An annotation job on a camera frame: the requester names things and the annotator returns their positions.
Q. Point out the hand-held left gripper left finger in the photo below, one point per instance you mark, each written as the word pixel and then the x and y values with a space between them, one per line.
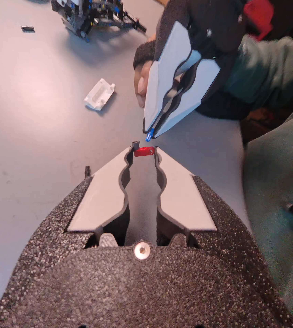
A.
pixel 100 205

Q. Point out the partly built toy truck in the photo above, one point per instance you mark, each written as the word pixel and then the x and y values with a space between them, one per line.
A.
pixel 92 15

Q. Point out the person's green top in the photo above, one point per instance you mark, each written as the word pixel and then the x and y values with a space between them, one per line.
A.
pixel 277 166

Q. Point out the black toy pin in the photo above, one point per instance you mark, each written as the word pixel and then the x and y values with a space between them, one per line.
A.
pixel 27 28
pixel 87 171

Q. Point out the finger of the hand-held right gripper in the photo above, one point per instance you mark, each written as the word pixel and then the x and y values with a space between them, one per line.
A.
pixel 200 84
pixel 164 69

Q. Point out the red plastic chair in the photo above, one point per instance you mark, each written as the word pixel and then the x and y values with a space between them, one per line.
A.
pixel 259 15

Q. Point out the white toy panel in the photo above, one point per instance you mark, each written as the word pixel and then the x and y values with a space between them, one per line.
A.
pixel 99 94

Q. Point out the blue toy pin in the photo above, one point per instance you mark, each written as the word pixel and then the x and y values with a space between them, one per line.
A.
pixel 149 135

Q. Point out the red toy connector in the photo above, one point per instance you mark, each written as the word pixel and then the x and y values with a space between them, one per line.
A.
pixel 143 151

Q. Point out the person's right hand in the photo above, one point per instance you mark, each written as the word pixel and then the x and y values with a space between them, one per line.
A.
pixel 141 76

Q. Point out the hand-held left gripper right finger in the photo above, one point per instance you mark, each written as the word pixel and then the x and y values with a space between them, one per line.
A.
pixel 184 205

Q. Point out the dark grey toy connector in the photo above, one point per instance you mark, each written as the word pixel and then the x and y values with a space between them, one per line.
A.
pixel 135 144

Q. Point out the person's right forearm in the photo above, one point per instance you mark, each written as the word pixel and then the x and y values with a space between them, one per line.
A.
pixel 264 66

